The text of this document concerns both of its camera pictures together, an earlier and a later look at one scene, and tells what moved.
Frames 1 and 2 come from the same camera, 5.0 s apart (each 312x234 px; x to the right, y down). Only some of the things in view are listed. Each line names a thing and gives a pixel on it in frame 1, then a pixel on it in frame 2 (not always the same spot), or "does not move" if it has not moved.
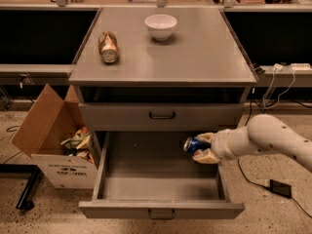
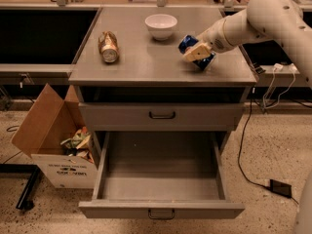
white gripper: x=221 y=144 → x=214 y=40
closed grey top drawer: x=163 y=116 does not move
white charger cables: x=278 y=66 does not move
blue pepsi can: x=193 y=144 → x=187 y=41
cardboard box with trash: x=59 y=140 does not move
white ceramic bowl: x=161 y=25 does not move
